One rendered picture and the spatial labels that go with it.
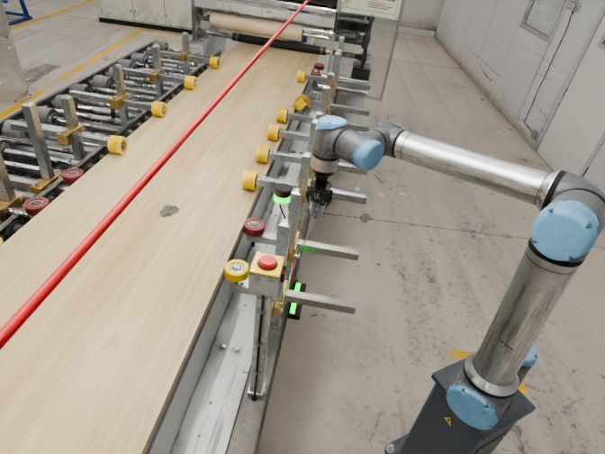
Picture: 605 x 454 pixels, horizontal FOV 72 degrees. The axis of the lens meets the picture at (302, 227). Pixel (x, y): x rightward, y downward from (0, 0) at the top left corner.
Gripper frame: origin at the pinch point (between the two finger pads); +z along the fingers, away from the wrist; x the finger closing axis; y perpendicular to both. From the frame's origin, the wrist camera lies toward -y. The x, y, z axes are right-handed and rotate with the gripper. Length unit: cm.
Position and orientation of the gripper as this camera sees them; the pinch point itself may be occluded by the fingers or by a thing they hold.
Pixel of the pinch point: (315, 213)
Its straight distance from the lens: 150.6
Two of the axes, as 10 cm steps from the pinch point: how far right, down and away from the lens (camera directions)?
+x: 9.8, 1.8, -0.4
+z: -1.2, 8.0, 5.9
